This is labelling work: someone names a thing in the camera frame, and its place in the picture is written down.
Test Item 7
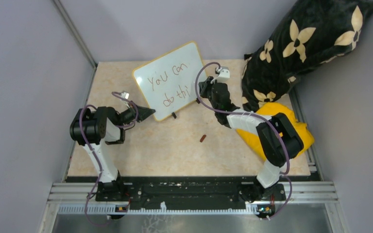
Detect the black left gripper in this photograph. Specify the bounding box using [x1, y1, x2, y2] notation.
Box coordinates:
[117, 100, 156, 128]

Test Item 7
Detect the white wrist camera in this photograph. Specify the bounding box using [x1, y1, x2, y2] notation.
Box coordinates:
[213, 67, 231, 83]
[119, 91, 129, 100]

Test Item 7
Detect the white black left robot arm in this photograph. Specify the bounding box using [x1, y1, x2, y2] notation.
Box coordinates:
[69, 105, 155, 201]

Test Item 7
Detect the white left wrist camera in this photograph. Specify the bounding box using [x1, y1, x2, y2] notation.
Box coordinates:
[119, 91, 129, 100]

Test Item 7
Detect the yellow framed whiteboard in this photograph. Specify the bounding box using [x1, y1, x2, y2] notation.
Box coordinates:
[132, 41, 203, 122]

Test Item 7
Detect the yellow cloth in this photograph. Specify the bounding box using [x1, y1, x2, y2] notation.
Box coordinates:
[236, 102, 315, 161]

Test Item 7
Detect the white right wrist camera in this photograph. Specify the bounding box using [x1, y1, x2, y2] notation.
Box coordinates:
[213, 67, 231, 83]

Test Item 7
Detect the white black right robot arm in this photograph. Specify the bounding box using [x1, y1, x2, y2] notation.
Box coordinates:
[195, 76, 304, 200]

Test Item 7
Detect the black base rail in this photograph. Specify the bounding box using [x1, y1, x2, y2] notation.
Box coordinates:
[65, 175, 287, 211]

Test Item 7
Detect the black floral pillow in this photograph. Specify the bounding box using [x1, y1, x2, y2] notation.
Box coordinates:
[241, 0, 373, 112]

